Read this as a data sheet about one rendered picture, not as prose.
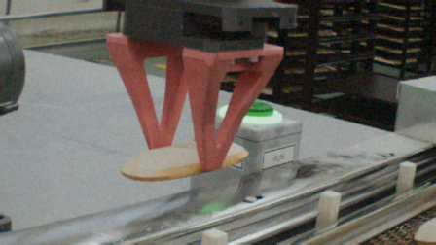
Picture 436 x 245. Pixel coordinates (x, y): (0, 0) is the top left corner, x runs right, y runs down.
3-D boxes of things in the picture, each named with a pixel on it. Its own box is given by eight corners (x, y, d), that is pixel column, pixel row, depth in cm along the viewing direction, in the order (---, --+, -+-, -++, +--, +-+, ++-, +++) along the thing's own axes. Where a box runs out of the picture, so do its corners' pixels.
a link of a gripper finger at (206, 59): (186, 143, 60) (198, -2, 57) (276, 168, 55) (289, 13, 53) (110, 158, 55) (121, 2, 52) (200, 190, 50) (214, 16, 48)
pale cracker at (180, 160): (216, 146, 60) (217, 128, 60) (263, 159, 58) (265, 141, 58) (103, 170, 53) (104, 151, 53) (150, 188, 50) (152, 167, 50)
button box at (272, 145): (235, 212, 90) (246, 101, 88) (299, 233, 86) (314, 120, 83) (177, 228, 84) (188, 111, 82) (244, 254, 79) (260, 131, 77)
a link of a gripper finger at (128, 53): (170, 138, 60) (182, -5, 58) (259, 164, 56) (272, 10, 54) (95, 153, 55) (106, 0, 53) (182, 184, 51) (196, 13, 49)
